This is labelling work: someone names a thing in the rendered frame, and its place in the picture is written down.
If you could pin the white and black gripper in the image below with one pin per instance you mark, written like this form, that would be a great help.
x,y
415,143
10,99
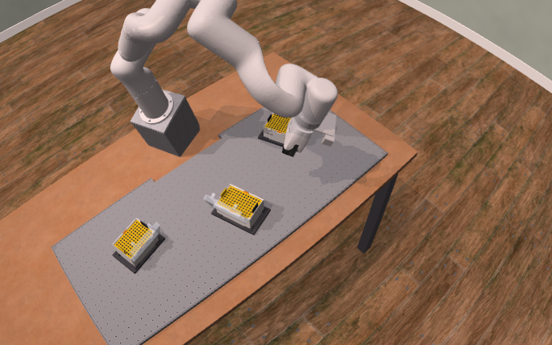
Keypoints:
x,y
296,138

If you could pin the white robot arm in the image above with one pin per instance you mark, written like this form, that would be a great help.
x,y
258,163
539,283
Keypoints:
x,y
307,96

